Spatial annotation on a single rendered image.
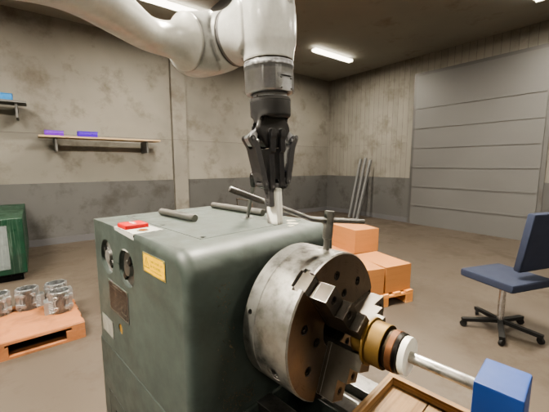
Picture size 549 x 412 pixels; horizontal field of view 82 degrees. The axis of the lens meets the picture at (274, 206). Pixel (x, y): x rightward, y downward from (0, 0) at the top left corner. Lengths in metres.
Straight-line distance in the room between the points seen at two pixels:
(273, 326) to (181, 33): 0.55
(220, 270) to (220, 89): 7.34
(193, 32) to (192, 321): 0.53
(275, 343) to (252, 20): 0.56
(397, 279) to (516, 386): 2.95
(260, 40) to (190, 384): 0.65
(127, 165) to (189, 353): 6.38
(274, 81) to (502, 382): 0.58
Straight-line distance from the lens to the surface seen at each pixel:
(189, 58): 0.66
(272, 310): 0.63
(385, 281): 3.42
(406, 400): 0.90
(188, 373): 0.72
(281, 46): 0.59
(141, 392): 1.01
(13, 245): 4.96
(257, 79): 0.57
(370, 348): 0.65
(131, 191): 6.97
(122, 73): 7.17
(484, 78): 7.87
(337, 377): 0.72
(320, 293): 0.61
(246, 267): 0.70
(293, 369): 0.65
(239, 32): 0.61
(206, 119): 7.59
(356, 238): 3.72
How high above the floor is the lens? 1.42
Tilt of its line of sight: 8 degrees down
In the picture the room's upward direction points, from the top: straight up
